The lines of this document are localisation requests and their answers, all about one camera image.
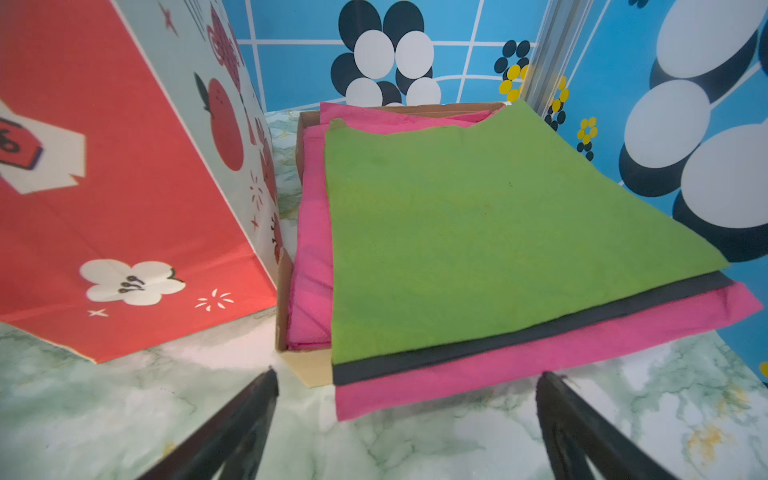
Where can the brown cardboard box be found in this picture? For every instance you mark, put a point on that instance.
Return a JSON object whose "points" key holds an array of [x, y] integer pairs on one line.
{"points": [[305, 279]]}

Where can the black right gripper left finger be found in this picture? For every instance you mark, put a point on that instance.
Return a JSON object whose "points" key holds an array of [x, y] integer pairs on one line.
{"points": [[231, 443]]}

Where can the right aluminium frame post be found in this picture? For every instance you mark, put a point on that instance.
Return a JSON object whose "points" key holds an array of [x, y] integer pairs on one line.
{"points": [[560, 30]]}

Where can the black felt sheet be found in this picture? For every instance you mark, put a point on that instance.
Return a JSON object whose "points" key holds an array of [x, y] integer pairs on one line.
{"points": [[395, 363]]}

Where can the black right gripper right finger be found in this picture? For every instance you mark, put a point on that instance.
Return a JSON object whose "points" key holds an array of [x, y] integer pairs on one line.
{"points": [[579, 441]]}

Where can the red white paper gift bag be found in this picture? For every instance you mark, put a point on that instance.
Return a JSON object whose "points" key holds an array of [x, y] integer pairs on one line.
{"points": [[138, 194]]}

